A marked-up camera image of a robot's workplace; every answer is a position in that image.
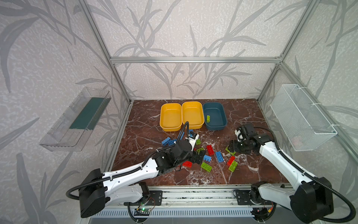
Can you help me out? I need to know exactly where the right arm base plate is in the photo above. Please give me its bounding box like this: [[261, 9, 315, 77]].
[[233, 182, 272, 206]]

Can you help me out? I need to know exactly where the blue brick centre right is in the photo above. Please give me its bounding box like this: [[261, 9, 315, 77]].
[[215, 152, 224, 163]]

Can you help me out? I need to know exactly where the blue brick underside up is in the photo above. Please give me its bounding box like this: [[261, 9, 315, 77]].
[[167, 139, 177, 146]]

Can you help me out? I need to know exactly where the white wire mesh basket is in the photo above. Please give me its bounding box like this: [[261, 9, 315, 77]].
[[270, 84, 337, 151]]

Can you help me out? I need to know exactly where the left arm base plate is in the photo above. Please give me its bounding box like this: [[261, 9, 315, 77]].
[[124, 182, 163, 206]]

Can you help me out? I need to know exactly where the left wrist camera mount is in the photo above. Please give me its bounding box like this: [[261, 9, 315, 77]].
[[186, 132, 199, 151]]

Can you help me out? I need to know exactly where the black corrugated cable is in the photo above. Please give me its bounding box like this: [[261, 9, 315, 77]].
[[253, 127, 356, 223], [66, 121, 190, 201]]

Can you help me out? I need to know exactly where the black corrugated cable left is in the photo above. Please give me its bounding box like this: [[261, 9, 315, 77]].
[[66, 121, 190, 201]]

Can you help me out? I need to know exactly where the middle yellow plastic bin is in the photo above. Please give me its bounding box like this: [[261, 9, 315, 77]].
[[181, 101, 205, 129]]

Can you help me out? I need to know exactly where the clear plastic wall tray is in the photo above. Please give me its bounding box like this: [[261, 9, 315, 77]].
[[39, 87, 112, 152]]

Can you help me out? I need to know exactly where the blue brick far left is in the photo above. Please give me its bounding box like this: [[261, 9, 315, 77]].
[[161, 137, 171, 146]]

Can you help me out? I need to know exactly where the green circuit board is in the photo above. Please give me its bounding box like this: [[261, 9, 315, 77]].
[[134, 208, 151, 216]]

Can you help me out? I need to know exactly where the aluminium frame rail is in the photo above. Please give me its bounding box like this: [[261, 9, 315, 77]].
[[74, 1, 358, 161]]

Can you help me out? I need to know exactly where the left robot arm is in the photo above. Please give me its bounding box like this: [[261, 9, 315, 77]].
[[78, 140, 205, 218]]

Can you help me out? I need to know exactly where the green brick underside up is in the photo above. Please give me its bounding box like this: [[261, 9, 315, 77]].
[[200, 162, 212, 173]]

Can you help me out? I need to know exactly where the light blue brick on side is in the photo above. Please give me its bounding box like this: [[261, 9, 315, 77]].
[[203, 155, 212, 162]]

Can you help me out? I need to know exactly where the left yellow plastic bin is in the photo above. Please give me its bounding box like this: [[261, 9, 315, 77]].
[[159, 103, 182, 132]]

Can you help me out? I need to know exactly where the teal plastic bin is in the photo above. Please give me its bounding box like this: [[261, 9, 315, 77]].
[[203, 102, 227, 131]]

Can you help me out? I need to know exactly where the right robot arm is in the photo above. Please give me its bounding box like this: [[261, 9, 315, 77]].
[[228, 135, 334, 223]]

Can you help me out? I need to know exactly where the red brick bottom edge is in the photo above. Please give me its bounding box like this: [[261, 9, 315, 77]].
[[182, 161, 193, 168]]

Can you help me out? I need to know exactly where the yellow plastic bin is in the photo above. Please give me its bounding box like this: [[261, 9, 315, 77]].
[[159, 103, 182, 132], [181, 101, 205, 129]]

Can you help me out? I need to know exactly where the green brick bottom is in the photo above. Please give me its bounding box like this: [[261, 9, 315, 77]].
[[196, 147, 206, 155]]

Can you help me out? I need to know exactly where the black corrugated cable right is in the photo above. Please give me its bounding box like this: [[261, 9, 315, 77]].
[[253, 127, 356, 223]]

